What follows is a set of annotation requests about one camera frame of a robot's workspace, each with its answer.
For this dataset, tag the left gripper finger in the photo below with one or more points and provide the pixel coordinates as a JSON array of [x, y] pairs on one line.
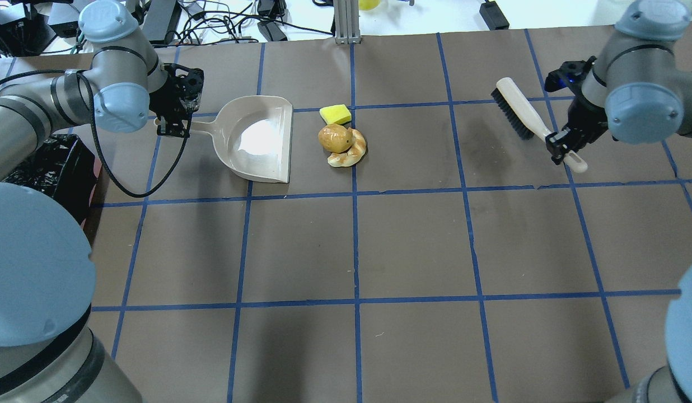
[[178, 129], [162, 125]]

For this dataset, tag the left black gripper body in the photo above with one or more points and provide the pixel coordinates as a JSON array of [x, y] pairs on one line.
[[166, 102]]

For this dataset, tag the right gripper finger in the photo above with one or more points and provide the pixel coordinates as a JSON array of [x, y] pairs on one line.
[[557, 139], [560, 155]]

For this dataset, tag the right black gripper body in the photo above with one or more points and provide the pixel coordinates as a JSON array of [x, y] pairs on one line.
[[581, 119]]

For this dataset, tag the beige hand brush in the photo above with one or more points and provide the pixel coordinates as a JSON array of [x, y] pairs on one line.
[[522, 116]]

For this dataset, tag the beige plastic dustpan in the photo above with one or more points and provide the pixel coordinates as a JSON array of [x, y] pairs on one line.
[[252, 135]]

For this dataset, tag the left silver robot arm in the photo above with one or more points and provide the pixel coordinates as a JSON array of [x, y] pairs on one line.
[[48, 353]]

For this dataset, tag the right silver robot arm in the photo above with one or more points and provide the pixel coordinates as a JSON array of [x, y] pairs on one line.
[[634, 90]]

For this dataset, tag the bin with black bag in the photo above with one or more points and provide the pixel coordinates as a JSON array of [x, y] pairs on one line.
[[64, 169]]

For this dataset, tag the black power adapter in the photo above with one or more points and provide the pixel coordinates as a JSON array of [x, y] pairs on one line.
[[493, 16]]

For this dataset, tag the yellow sponge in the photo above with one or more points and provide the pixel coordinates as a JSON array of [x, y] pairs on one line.
[[336, 114]]

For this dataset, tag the croissant bread piece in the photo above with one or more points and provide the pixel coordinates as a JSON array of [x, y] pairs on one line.
[[351, 156]]

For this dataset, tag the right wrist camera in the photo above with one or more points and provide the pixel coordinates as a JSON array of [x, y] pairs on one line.
[[569, 75]]

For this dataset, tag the aluminium frame post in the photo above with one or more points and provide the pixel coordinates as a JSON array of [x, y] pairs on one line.
[[346, 22]]

